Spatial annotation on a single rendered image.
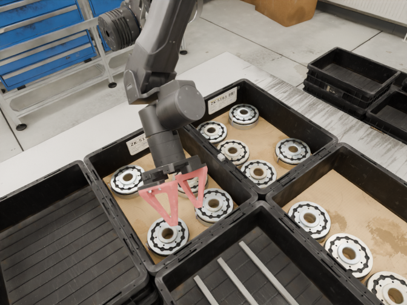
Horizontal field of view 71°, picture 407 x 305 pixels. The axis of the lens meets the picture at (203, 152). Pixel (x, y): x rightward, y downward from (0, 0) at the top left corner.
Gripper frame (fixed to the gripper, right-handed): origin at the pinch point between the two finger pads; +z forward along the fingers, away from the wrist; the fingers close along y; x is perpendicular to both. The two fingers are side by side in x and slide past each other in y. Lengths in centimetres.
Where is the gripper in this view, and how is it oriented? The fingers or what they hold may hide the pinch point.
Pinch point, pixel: (186, 211)
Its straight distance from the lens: 52.2
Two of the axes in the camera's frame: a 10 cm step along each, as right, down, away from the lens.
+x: -8.6, 2.7, 4.4
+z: 3.0, 9.5, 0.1
